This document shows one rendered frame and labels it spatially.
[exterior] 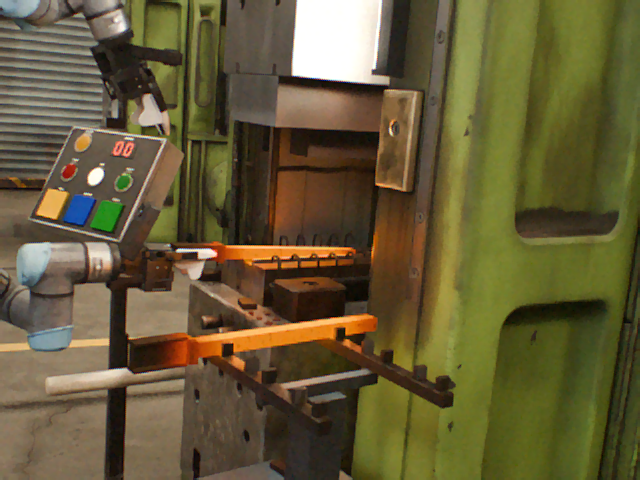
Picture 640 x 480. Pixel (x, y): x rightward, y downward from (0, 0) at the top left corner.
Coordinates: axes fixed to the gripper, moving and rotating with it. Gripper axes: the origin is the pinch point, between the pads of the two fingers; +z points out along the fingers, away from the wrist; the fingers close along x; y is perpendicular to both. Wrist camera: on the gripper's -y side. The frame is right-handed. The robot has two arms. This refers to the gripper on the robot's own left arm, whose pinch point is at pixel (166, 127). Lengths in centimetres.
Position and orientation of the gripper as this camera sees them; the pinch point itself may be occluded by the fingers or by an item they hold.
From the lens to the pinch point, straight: 163.9
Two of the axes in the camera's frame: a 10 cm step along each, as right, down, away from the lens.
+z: 3.2, 8.6, 4.0
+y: -7.9, 4.7, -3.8
